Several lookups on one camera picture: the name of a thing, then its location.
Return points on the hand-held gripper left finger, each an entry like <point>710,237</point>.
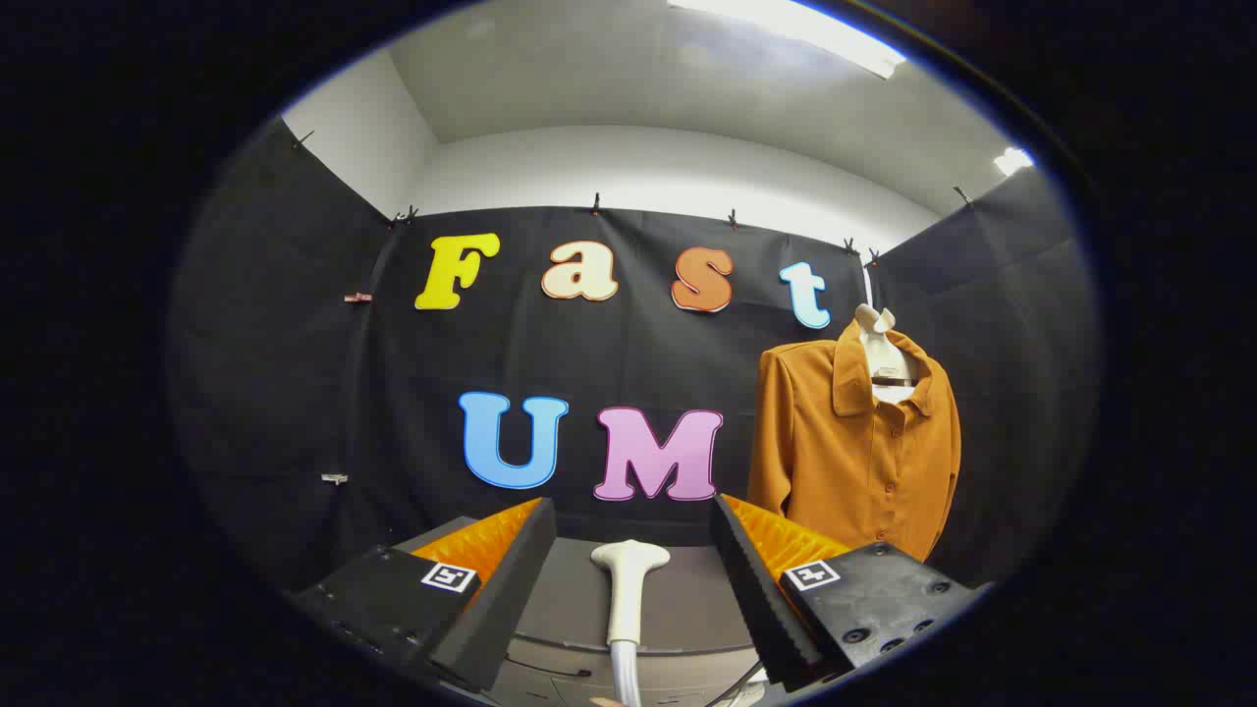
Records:
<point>511,579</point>

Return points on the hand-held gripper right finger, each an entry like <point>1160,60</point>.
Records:
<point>754,579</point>

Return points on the orange button shirt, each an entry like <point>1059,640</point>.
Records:
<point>845,462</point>

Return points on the white clothes hanger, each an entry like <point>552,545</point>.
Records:
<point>884,358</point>

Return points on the black backdrop cloth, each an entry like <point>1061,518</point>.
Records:
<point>609,353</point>

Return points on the small ceiling light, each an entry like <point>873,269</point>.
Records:
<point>1013,160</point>

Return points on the long ceiling light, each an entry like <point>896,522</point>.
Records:
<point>805,27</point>

